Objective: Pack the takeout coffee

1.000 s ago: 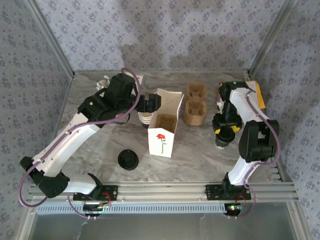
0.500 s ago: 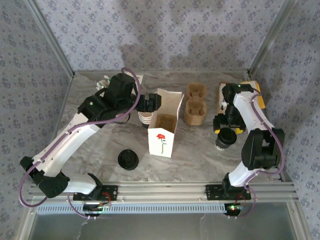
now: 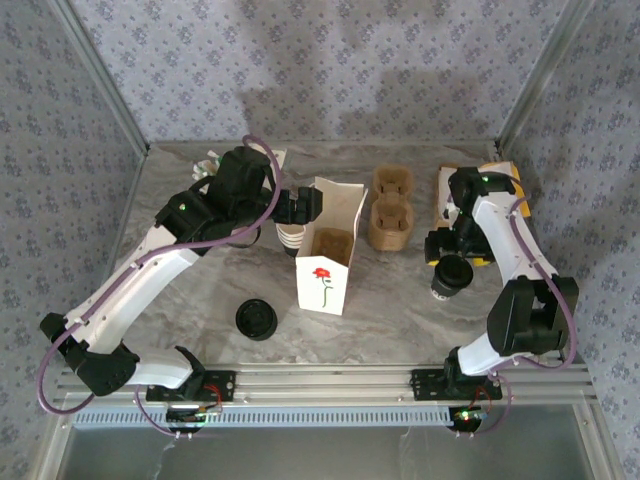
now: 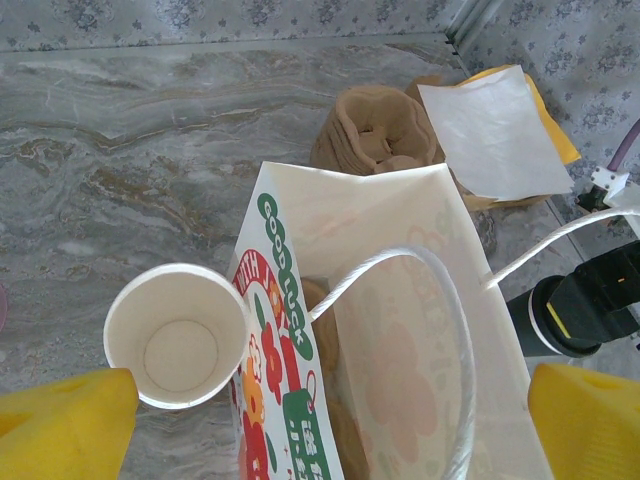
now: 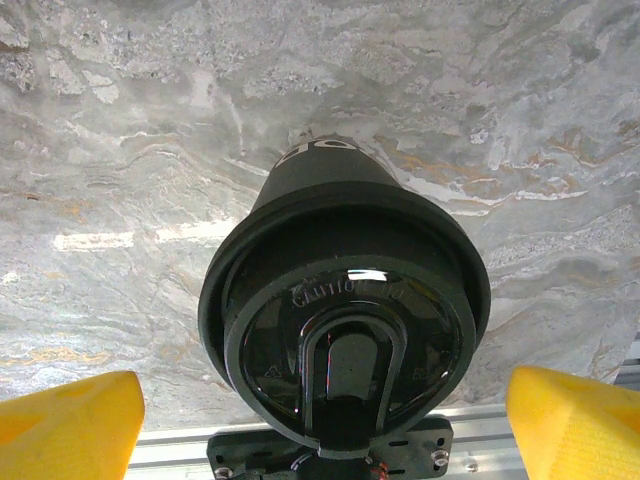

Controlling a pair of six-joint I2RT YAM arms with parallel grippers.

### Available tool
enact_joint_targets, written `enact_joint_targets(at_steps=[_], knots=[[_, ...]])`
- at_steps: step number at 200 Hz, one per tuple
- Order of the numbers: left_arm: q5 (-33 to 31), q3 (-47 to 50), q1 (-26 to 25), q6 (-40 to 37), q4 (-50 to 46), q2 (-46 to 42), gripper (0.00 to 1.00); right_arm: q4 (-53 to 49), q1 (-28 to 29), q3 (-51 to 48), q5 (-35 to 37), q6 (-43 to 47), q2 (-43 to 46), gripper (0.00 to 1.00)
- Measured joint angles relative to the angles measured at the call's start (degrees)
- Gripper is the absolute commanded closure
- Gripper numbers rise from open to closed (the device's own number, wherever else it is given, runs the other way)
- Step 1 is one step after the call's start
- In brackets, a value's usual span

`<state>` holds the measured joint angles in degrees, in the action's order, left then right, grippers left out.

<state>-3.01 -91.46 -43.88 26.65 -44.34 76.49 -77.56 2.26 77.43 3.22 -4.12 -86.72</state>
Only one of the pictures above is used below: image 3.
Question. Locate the black cup lid stack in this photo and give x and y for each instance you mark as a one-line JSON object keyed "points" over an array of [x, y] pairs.
{"points": [[255, 320]]}

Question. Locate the white napkin stack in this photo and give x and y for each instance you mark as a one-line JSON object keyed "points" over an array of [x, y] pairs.
{"points": [[444, 190]]}

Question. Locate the black plastic cup lid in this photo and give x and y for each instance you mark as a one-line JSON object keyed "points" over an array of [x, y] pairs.
{"points": [[454, 272]]}

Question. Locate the black sleeved paper cup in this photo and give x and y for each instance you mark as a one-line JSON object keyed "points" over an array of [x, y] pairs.
{"points": [[442, 292]]}

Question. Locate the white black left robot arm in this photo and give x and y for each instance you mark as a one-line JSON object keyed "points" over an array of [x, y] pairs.
{"points": [[130, 285]]}

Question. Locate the aluminium frame post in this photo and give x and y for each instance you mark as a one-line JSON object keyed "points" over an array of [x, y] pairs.
{"points": [[102, 75], [542, 75]]}

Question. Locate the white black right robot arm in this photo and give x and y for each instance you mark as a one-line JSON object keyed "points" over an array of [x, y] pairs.
{"points": [[505, 240]]}

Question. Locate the stacked paper cups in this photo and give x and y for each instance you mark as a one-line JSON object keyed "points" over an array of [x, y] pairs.
{"points": [[289, 240]]}

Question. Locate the brown pulp cup carrier stack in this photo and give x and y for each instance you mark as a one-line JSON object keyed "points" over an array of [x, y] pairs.
{"points": [[390, 235]]}

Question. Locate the white flower print paper bag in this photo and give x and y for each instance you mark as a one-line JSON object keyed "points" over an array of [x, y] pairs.
{"points": [[320, 295]]}

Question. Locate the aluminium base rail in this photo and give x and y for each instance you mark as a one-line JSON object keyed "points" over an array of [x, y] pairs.
{"points": [[325, 382]]}

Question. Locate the single brown pulp cup carrier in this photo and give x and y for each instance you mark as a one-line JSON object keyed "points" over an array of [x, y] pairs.
{"points": [[332, 245]]}

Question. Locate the small circuit board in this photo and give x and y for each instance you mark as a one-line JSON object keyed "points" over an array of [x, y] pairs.
{"points": [[467, 416], [190, 417]]}

